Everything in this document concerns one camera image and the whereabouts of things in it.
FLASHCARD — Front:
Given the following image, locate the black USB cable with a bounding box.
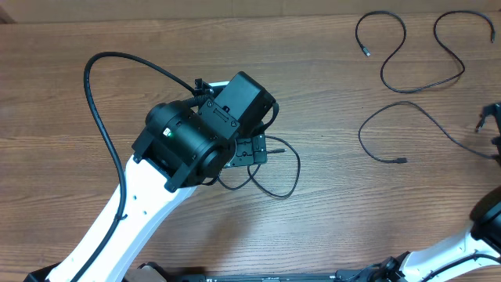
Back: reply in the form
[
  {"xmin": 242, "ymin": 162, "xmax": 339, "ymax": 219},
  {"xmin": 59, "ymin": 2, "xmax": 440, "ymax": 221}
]
[{"xmin": 216, "ymin": 135, "xmax": 302, "ymax": 200}]

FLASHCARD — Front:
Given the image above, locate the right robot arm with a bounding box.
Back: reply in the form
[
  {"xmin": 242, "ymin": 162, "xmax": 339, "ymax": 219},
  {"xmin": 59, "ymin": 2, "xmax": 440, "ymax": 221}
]
[{"xmin": 364, "ymin": 187, "xmax": 500, "ymax": 282}]

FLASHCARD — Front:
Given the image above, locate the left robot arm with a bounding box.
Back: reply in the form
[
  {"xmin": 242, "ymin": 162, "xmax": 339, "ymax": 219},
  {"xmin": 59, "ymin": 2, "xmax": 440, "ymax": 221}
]
[{"xmin": 26, "ymin": 71, "xmax": 279, "ymax": 281}]

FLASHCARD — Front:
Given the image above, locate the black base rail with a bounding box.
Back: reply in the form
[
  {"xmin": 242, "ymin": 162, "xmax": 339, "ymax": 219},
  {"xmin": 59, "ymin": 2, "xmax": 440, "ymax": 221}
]
[{"xmin": 124, "ymin": 261, "xmax": 392, "ymax": 282}]

